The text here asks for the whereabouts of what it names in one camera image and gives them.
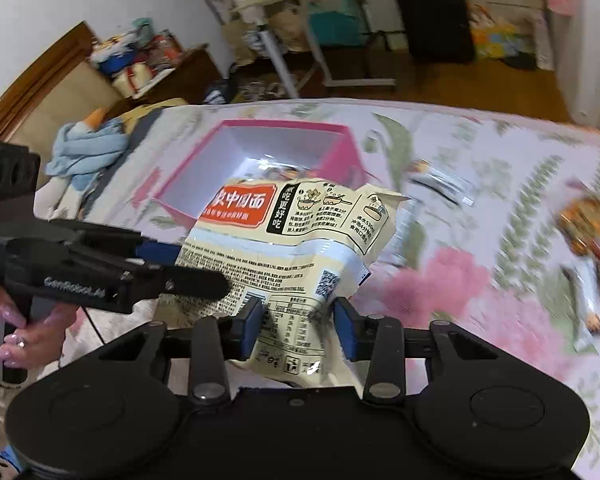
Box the wooden headboard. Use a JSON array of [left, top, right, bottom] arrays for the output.
[[0, 20, 127, 162]]

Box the pink cardboard box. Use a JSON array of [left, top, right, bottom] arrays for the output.
[[129, 119, 367, 232]]

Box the black suitcase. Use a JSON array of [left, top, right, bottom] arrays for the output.
[[391, 0, 477, 65]]

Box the teal bag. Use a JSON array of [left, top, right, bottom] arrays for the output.
[[307, 9, 367, 49]]

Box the cream instant noodle packet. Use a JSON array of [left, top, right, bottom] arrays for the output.
[[157, 176, 412, 387]]

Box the person's left hand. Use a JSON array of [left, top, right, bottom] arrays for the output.
[[0, 280, 79, 369]]

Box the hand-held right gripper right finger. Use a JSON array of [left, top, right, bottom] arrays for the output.
[[332, 299, 512, 406]]

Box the white folding table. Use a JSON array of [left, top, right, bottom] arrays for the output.
[[214, 0, 400, 100]]

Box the floral bed sheet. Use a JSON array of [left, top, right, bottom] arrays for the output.
[[32, 97, 600, 480]]

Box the wooden nightstand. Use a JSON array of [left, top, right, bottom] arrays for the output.
[[109, 44, 227, 107]]

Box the clear packet of orange nuts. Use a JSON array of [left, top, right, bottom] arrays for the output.
[[554, 194, 600, 337]]

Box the small white snack packet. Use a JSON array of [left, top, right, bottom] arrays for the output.
[[409, 159, 477, 207], [259, 164, 323, 182]]

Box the colourful printed box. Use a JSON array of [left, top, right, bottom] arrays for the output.
[[469, 4, 537, 62]]

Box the light blue cloth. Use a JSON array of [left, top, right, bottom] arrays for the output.
[[45, 109, 132, 192]]

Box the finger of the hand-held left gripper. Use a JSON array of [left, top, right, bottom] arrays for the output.
[[70, 220, 182, 265], [125, 265, 232, 313]]

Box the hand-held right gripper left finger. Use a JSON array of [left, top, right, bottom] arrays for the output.
[[94, 297, 267, 406]]

